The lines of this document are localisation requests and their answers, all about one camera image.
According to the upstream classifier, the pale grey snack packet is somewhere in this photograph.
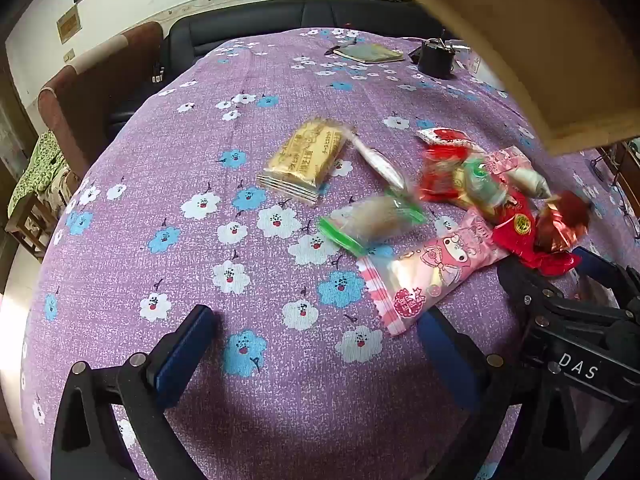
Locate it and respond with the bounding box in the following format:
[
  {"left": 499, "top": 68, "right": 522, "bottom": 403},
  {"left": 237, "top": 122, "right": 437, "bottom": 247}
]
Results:
[{"left": 505, "top": 167, "right": 553, "bottom": 200}]

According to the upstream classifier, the red cartoon-face snack packet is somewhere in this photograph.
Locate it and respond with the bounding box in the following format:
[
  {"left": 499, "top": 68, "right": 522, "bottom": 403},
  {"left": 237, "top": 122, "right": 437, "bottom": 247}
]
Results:
[{"left": 492, "top": 192, "right": 583, "bottom": 277}]

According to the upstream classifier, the pale green white packet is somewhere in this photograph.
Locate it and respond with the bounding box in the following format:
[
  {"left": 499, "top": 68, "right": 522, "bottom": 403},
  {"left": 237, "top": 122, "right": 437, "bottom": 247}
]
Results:
[{"left": 460, "top": 157, "right": 508, "bottom": 208}]

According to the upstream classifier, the black leather sofa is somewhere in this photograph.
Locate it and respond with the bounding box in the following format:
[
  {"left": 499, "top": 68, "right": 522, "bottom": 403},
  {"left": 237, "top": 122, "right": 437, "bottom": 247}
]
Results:
[{"left": 107, "top": 0, "right": 458, "bottom": 128}]

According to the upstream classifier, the purple floral tablecloth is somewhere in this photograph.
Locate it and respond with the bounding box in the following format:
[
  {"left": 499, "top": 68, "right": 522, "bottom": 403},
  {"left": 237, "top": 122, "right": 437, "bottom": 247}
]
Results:
[{"left": 20, "top": 27, "right": 640, "bottom": 480}]

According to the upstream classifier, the long white red-print packet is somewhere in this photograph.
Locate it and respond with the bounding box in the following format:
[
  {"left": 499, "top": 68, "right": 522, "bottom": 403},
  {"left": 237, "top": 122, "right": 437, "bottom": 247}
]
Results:
[{"left": 350, "top": 132, "right": 408, "bottom": 191}]

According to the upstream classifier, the green patterned cloth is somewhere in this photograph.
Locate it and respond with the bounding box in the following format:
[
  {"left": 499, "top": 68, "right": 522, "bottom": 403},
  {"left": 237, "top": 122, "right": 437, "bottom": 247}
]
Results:
[{"left": 7, "top": 130, "right": 68, "bottom": 203}]

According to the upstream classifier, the wooden stool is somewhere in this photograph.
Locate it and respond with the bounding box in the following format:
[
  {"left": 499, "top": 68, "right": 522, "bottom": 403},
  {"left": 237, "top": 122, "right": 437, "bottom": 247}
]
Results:
[{"left": 5, "top": 192, "right": 56, "bottom": 262}]

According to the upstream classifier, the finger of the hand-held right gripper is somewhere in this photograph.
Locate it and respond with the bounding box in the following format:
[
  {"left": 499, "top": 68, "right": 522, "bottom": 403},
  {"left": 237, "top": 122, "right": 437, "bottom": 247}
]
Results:
[
  {"left": 496, "top": 259, "right": 568, "bottom": 333},
  {"left": 572, "top": 246, "right": 640, "bottom": 311}
]

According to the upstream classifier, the black binder clip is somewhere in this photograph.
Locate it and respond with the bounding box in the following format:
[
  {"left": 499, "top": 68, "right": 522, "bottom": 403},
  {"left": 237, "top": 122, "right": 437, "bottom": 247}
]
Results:
[{"left": 427, "top": 30, "right": 468, "bottom": 56}]

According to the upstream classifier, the plain pink snack packet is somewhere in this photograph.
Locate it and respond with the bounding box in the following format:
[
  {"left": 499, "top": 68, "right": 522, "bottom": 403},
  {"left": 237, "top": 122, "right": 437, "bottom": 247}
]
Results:
[{"left": 487, "top": 146, "right": 533, "bottom": 176}]

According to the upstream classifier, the green notebook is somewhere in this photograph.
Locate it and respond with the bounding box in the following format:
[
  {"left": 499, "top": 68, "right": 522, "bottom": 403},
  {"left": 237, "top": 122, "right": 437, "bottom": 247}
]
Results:
[{"left": 334, "top": 42, "right": 406, "bottom": 65}]

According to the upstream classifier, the black cylindrical container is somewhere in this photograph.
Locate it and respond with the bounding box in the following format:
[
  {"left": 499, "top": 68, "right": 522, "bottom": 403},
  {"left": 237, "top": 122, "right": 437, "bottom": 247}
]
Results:
[{"left": 417, "top": 39, "right": 457, "bottom": 79}]

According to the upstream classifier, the shallow cardboard box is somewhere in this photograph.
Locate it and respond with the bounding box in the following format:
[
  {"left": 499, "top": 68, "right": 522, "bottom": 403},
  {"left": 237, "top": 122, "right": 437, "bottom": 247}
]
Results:
[{"left": 360, "top": 0, "right": 640, "bottom": 156}]

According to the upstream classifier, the pink cartoon snack packet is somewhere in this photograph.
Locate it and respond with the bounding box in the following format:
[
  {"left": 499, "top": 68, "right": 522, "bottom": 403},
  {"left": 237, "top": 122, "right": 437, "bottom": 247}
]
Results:
[{"left": 356, "top": 207, "right": 508, "bottom": 337}]

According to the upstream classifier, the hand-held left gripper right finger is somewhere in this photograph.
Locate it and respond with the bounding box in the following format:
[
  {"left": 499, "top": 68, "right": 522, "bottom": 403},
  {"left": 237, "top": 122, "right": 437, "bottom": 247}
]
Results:
[{"left": 417, "top": 307, "right": 601, "bottom": 480}]

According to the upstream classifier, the golden wall plaque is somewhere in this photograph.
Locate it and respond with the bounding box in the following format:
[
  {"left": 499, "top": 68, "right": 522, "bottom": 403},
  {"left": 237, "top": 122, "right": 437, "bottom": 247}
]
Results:
[{"left": 56, "top": 4, "right": 81, "bottom": 44}]

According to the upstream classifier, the dark red foil packet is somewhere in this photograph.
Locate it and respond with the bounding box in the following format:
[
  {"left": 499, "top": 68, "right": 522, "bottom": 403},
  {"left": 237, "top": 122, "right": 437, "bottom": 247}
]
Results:
[{"left": 532, "top": 191, "right": 593, "bottom": 253}]

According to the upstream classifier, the thick yellow cracker packet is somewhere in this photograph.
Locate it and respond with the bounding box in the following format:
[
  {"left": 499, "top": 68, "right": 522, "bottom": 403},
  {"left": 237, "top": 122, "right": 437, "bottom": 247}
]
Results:
[{"left": 256, "top": 116, "right": 357, "bottom": 206}]

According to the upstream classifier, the shiny bright red packet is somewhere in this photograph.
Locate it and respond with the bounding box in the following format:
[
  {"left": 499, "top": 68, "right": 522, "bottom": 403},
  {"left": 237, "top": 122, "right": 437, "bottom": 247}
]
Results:
[{"left": 417, "top": 141, "right": 473, "bottom": 203}]

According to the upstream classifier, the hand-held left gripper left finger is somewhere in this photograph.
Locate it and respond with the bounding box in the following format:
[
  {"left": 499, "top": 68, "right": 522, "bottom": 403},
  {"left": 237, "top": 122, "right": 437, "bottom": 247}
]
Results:
[{"left": 50, "top": 304, "right": 218, "bottom": 480}]

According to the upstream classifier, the brown armchair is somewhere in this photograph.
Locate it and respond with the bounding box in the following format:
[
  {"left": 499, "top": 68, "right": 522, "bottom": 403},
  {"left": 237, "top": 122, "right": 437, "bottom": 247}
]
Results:
[{"left": 37, "top": 21, "right": 166, "bottom": 181}]

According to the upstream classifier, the small white red-label packet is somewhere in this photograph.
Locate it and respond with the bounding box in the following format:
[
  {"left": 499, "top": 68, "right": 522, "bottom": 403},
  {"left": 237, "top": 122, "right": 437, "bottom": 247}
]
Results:
[{"left": 416, "top": 126, "right": 473, "bottom": 147}]

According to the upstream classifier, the clear green-edged cake packet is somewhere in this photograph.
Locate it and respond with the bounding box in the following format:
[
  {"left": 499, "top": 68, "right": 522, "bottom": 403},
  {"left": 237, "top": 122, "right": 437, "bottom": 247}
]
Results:
[{"left": 318, "top": 191, "right": 427, "bottom": 257}]

